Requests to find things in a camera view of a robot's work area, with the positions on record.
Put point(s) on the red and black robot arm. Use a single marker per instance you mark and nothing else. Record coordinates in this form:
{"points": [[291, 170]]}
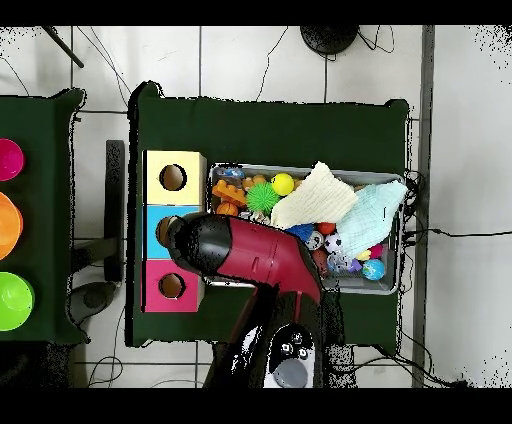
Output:
{"points": [[256, 252]]}

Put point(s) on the wooden box with three holes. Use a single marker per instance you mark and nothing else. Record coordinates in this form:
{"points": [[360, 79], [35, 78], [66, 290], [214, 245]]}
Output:
{"points": [[176, 196]]}

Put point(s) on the silver mesh bin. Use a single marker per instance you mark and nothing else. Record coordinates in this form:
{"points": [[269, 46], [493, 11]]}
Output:
{"points": [[360, 284]]}

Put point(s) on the large green spiky ball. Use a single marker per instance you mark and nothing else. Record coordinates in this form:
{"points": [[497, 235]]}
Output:
{"points": [[262, 198]]}

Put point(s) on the orange toy basketball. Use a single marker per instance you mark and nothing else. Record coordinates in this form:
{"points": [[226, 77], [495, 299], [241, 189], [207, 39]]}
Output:
{"points": [[227, 208]]}

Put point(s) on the long orange toy block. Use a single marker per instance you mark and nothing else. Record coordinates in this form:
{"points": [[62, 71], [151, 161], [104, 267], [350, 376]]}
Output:
{"points": [[228, 192]]}

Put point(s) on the yellow ball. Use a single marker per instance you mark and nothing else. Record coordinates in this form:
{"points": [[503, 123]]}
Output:
{"points": [[282, 184]]}

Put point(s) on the cream waffle cloth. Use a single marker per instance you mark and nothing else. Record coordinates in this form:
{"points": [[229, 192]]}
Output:
{"points": [[316, 200]]}

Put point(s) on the dark green table cloth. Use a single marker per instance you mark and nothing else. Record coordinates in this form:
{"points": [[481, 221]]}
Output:
{"points": [[260, 132]]}

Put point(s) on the mint waffle cloth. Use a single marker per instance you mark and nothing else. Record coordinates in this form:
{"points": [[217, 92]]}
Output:
{"points": [[372, 220]]}

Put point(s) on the blue globe ball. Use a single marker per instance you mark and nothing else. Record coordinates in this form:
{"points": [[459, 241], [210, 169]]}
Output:
{"points": [[373, 269]]}

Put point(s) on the black flat bar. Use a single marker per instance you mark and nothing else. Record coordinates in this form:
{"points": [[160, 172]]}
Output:
{"points": [[114, 200]]}

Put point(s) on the grey stand foot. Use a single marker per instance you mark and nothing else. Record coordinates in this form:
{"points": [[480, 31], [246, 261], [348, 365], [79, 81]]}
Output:
{"points": [[94, 298]]}

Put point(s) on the black round stand base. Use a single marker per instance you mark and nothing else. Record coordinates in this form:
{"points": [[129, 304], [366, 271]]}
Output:
{"points": [[328, 38]]}

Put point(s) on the green cloth side table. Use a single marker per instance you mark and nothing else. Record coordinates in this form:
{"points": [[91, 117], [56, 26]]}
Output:
{"points": [[44, 240]]}

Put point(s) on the orange bowl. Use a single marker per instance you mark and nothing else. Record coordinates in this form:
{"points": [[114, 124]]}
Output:
{"points": [[8, 226]]}

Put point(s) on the pink bowl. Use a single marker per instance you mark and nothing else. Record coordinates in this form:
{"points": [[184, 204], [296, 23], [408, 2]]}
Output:
{"points": [[10, 160]]}

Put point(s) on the black rod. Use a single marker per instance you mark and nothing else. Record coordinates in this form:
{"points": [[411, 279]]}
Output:
{"points": [[64, 48]]}

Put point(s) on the green bowl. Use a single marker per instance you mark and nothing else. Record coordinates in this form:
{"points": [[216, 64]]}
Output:
{"points": [[14, 302]]}

